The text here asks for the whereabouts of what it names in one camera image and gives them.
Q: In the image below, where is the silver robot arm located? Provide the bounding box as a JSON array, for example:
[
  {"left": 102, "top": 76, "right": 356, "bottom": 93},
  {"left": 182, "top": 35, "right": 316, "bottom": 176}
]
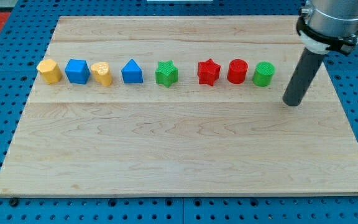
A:
[{"left": 300, "top": 0, "right": 358, "bottom": 37}]

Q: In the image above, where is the yellow heart block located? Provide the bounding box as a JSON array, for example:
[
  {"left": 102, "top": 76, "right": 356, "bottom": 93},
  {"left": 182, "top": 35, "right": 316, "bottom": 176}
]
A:
[{"left": 91, "top": 62, "right": 112, "bottom": 86}]

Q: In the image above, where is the green star block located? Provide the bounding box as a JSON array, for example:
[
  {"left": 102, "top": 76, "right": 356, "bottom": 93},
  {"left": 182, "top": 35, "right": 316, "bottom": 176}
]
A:
[{"left": 155, "top": 60, "right": 178, "bottom": 88}]

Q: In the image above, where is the red star block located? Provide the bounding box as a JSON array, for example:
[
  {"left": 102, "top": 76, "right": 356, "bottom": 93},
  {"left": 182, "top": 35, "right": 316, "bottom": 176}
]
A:
[{"left": 197, "top": 58, "right": 221, "bottom": 86}]

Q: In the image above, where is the light wooden board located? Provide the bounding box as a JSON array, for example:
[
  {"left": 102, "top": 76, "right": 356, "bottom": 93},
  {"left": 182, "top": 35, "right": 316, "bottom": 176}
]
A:
[{"left": 0, "top": 16, "right": 358, "bottom": 198}]

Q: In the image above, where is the blue triangle block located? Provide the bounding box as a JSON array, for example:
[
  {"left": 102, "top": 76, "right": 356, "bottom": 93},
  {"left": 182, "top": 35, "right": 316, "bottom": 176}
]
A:
[{"left": 121, "top": 59, "right": 143, "bottom": 83}]

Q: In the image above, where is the red cylinder block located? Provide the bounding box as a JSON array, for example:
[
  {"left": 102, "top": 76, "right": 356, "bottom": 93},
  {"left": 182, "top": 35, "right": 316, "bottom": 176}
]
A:
[{"left": 227, "top": 58, "right": 248, "bottom": 84}]

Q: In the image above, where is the green cylinder block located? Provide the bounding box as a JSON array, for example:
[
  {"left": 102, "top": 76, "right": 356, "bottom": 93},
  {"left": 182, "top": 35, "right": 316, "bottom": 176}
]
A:
[{"left": 252, "top": 61, "right": 275, "bottom": 87}]

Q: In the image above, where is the blue cube block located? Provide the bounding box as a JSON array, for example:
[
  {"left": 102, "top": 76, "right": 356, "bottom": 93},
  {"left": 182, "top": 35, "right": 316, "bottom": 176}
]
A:
[{"left": 65, "top": 58, "right": 90, "bottom": 85}]

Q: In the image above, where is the yellow hexagon block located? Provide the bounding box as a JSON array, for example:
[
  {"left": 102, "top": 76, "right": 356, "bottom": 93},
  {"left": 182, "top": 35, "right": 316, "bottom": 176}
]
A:
[{"left": 37, "top": 58, "right": 62, "bottom": 84}]

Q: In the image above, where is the dark grey cylindrical pointer rod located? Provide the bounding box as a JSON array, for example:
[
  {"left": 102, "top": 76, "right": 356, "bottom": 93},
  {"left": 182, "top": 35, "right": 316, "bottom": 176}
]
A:
[{"left": 282, "top": 48, "right": 325, "bottom": 106}]

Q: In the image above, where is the black and white clamp ring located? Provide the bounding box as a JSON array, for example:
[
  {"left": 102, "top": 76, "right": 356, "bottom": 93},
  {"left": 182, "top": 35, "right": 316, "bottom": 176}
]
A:
[{"left": 296, "top": 15, "right": 358, "bottom": 56}]

